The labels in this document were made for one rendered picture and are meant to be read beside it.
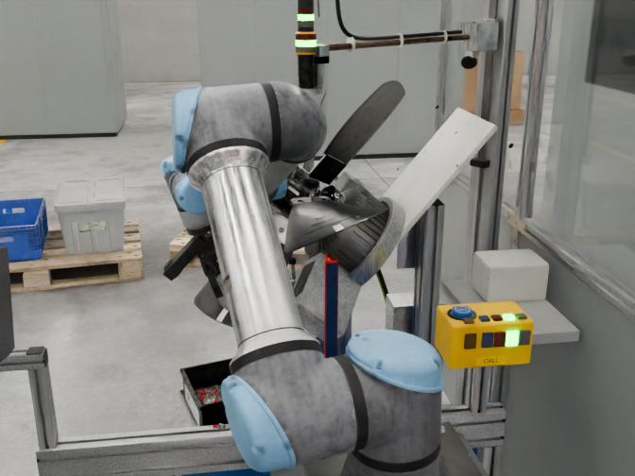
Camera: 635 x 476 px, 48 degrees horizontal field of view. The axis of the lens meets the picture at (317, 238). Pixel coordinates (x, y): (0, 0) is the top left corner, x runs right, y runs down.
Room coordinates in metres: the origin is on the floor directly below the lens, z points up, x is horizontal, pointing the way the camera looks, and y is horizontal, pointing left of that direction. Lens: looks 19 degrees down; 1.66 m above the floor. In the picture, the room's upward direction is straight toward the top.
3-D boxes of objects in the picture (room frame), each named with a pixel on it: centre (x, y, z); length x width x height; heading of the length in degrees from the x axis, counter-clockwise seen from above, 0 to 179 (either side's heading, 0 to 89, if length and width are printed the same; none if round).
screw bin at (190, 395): (1.34, 0.17, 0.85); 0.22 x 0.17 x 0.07; 114
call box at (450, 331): (1.25, -0.32, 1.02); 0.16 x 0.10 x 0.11; 98
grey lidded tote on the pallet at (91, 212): (4.29, 1.40, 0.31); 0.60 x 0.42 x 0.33; 15
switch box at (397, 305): (1.83, -0.27, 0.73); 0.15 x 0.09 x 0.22; 98
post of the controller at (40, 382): (1.13, 0.50, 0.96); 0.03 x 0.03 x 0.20; 8
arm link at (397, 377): (0.78, -0.09, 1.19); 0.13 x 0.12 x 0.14; 109
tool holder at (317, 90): (1.57, 0.02, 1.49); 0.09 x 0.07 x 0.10; 133
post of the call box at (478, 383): (1.25, -0.32, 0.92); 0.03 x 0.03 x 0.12; 8
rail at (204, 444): (1.19, 0.07, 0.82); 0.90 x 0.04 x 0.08; 98
